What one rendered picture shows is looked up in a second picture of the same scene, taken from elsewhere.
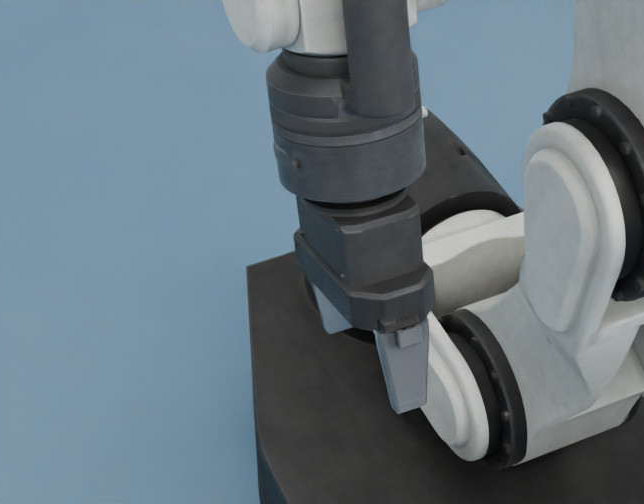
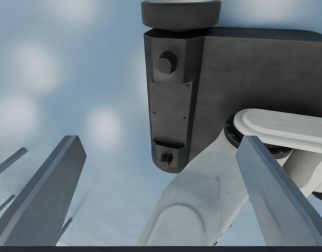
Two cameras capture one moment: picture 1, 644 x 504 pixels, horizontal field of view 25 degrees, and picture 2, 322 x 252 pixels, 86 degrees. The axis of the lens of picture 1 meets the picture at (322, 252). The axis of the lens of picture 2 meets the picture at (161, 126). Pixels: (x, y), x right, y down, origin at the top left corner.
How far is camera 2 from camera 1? 0.88 m
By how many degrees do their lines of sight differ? 56
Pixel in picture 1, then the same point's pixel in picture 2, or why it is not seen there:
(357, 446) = (293, 80)
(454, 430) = (247, 116)
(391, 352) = (11, 213)
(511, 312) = not seen: hidden behind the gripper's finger
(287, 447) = (321, 54)
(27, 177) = not seen: outside the picture
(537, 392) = (221, 151)
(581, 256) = not seen: outside the picture
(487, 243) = (305, 183)
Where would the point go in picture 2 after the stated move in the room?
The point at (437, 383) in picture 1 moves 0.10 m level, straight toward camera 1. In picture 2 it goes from (267, 125) to (228, 96)
